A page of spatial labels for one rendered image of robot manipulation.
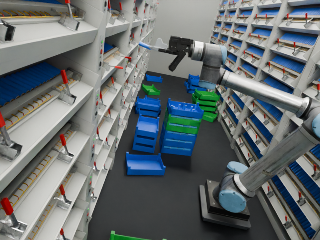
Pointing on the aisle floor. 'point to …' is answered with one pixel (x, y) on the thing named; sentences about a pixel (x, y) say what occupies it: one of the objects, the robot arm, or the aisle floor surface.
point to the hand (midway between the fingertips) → (151, 48)
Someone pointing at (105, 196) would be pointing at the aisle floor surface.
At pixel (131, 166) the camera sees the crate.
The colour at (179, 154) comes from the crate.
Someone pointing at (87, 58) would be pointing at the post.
